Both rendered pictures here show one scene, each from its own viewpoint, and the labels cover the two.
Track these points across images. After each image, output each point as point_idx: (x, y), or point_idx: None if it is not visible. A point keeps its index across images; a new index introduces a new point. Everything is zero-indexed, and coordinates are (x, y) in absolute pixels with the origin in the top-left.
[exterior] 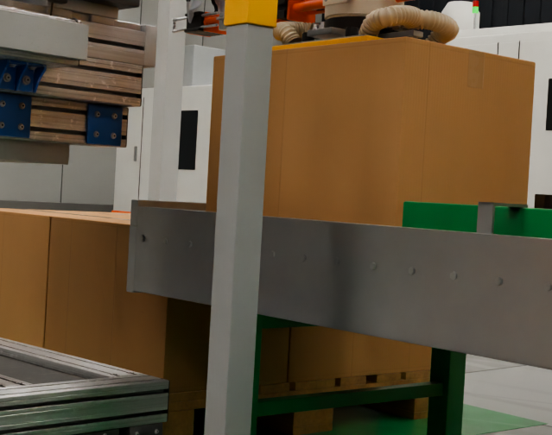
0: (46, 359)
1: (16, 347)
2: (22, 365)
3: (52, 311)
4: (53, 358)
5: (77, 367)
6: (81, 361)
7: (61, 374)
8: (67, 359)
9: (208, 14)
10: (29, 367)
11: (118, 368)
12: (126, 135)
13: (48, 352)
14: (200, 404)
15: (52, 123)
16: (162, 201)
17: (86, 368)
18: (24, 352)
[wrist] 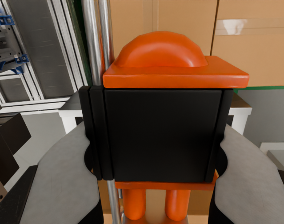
0: (62, 51)
1: (57, 10)
2: (54, 42)
3: None
4: (66, 49)
5: (69, 74)
6: (76, 61)
7: (66, 67)
8: (71, 54)
9: (110, 198)
10: (57, 47)
11: (85, 81)
12: (26, 142)
13: (68, 32)
14: None
15: None
16: (77, 116)
17: (72, 77)
18: (57, 28)
